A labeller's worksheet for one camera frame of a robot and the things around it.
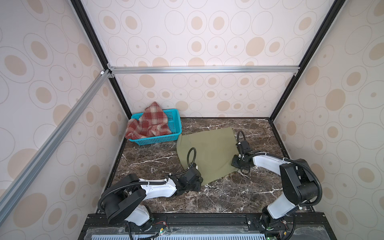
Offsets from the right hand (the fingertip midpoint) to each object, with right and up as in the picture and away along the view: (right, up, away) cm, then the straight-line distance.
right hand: (235, 163), depth 95 cm
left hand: (-20, -10, -11) cm, 25 cm away
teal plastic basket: (-42, +27, +21) cm, 54 cm away
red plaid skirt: (-57, +28, +14) cm, 65 cm away
